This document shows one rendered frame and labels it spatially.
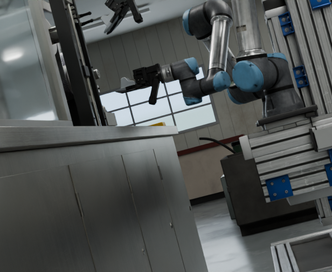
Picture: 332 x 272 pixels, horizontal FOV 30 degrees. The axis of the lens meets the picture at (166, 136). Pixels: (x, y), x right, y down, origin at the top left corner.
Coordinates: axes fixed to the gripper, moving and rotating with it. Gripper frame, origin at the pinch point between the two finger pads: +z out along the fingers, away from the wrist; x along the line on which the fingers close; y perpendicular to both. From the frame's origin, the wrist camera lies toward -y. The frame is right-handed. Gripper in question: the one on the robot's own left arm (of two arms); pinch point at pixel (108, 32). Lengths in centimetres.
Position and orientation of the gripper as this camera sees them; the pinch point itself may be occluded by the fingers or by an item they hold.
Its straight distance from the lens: 270.8
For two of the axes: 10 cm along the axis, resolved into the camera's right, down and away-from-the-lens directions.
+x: -1.8, 0.2, -9.8
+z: -5.6, 8.2, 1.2
